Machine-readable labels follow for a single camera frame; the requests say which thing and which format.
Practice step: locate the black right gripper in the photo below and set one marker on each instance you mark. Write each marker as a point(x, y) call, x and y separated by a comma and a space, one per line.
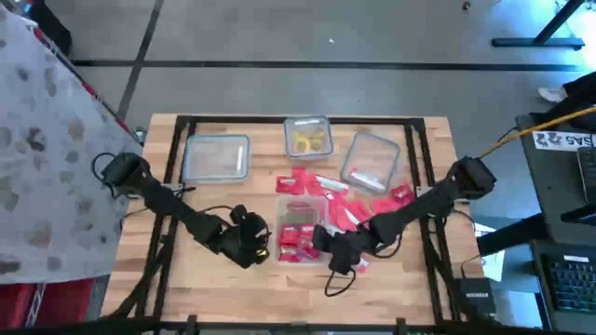
point(349, 244)

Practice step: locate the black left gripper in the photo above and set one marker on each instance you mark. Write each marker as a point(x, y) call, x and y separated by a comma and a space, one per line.
point(244, 237)

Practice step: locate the yellow candy pack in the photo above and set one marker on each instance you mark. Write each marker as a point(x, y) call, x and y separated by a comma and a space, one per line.
point(300, 142)
point(319, 139)

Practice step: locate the clear lid teal rim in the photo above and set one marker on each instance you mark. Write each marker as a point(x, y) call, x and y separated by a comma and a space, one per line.
point(372, 153)

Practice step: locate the clear container with yellow candies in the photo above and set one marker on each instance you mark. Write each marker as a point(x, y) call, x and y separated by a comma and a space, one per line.
point(308, 123)

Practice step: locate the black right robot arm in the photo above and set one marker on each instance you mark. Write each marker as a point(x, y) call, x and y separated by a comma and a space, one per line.
point(419, 205)

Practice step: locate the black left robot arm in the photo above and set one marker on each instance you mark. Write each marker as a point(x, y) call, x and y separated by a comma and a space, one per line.
point(172, 205)

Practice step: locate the black power adapter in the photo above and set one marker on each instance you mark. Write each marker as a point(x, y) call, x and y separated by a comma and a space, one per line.
point(477, 298)

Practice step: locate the white paper sheet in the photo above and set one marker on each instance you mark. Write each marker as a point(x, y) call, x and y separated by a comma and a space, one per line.
point(493, 265)

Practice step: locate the black desk leg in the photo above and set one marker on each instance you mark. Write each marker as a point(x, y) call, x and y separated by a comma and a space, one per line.
point(512, 237)

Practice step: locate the grey speckled cloth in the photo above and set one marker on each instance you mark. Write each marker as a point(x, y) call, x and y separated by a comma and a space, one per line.
point(56, 163)

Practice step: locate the red bin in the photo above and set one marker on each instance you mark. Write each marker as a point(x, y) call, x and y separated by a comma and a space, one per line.
point(46, 302)

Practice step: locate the red white rod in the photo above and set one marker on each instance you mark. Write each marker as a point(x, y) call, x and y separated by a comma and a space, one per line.
point(87, 87)

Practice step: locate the black desk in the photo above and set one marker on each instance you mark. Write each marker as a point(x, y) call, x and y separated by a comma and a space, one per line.
point(549, 186)

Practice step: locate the black keyboard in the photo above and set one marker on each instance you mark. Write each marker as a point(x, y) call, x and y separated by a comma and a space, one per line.
point(572, 284)

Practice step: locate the white paper label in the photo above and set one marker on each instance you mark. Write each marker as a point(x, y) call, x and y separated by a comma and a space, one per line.
point(559, 141)

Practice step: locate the black table base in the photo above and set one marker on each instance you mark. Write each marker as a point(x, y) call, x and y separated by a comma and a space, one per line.
point(535, 43)

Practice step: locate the black equipment case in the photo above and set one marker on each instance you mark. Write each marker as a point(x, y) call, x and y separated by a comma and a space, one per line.
point(51, 28)

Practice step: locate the black table frame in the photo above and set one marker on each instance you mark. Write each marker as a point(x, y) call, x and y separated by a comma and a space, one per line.
point(326, 120)

